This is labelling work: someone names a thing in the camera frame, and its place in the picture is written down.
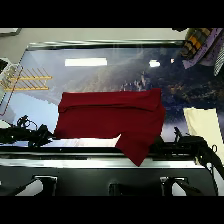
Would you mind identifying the lilac garment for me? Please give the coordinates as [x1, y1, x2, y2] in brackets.
[182, 28, 224, 70]

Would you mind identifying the red garment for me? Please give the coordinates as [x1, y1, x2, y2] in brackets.
[53, 87, 167, 167]

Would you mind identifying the yellow grey striped garment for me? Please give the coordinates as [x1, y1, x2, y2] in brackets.
[179, 28, 214, 61]

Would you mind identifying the silver frame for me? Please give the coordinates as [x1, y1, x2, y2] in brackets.
[0, 146, 224, 197]

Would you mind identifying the black white striped garment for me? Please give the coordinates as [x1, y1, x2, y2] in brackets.
[213, 42, 224, 77]

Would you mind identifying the black cable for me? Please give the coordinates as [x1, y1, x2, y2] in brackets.
[16, 114, 39, 130]

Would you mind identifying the cream garment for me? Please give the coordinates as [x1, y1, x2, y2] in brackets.
[182, 107, 224, 165]

